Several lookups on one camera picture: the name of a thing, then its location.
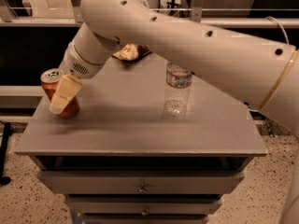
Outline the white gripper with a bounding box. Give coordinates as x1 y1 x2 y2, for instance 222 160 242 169
50 42 103 115

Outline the red coke can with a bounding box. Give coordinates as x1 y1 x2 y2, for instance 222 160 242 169
40 68 79 119

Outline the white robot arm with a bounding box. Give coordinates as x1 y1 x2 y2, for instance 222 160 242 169
50 0 299 135

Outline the metal railing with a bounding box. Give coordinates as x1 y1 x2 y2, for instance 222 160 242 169
0 0 299 29

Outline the brown chip bag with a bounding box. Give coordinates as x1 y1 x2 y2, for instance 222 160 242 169
113 44 150 62

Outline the black stand left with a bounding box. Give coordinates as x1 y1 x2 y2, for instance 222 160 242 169
0 122 13 186

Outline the grey drawer cabinet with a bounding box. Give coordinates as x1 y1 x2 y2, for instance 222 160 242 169
16 55 266 224

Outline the clear plastic water bottle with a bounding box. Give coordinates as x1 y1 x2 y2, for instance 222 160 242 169
163 62 192 119

